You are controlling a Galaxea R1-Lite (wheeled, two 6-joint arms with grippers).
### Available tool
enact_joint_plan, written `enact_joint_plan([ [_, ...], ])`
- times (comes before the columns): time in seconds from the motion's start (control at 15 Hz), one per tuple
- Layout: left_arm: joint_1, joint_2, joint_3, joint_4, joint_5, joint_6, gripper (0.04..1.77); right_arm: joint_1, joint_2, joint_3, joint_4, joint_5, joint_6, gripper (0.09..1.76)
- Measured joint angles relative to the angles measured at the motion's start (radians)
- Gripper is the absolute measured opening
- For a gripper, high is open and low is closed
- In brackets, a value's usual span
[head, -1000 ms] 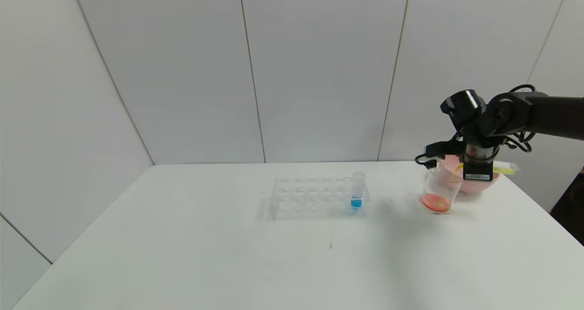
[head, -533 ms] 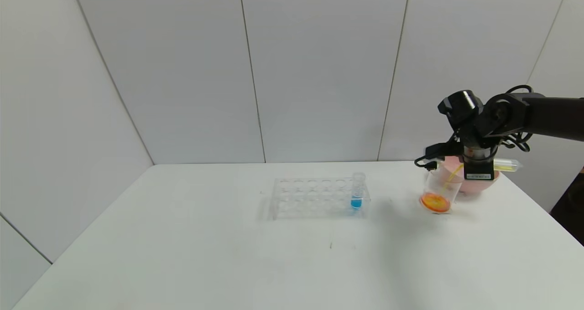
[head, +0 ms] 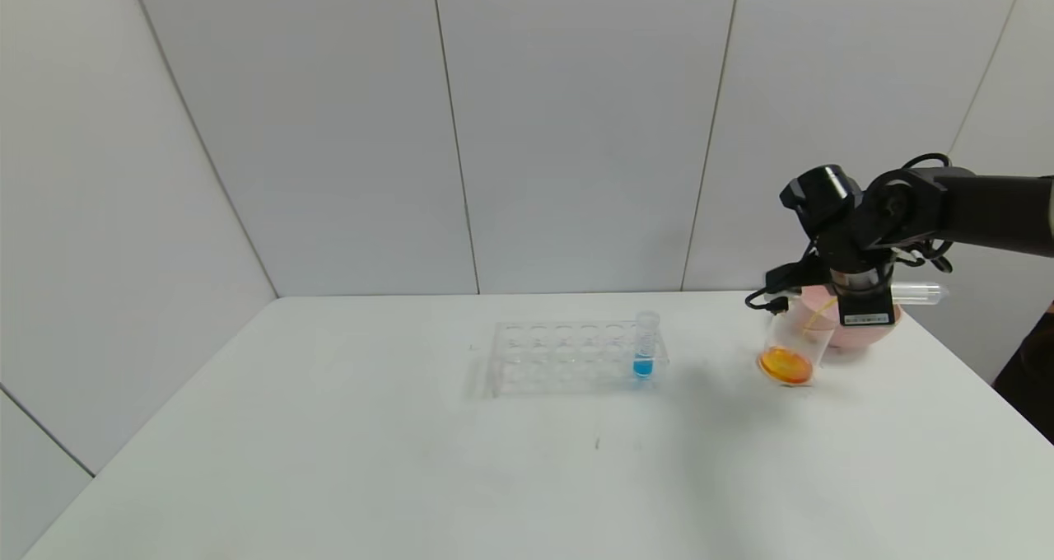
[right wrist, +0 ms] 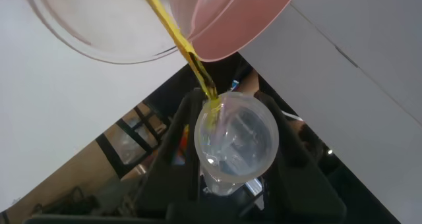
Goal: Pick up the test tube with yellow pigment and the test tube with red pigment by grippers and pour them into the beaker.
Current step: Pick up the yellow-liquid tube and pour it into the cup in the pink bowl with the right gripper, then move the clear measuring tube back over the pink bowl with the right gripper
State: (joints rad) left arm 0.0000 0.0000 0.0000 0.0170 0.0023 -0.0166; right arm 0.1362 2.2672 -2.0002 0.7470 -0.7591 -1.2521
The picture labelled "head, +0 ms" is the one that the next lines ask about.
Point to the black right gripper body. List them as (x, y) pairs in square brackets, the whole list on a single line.
[(867, 309)]

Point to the test tube with yellow liquid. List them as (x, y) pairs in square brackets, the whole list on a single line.
[(918, 294)]

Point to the clear glass beaker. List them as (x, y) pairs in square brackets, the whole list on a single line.
[(788, 362)]

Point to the test tube with blue liquid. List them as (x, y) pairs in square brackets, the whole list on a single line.
[(643, 366)]

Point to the clear acrylic test tube rack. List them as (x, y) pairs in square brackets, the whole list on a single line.
[(568, 370)]

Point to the pink bowl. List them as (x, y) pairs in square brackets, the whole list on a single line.
[(860, 336)]

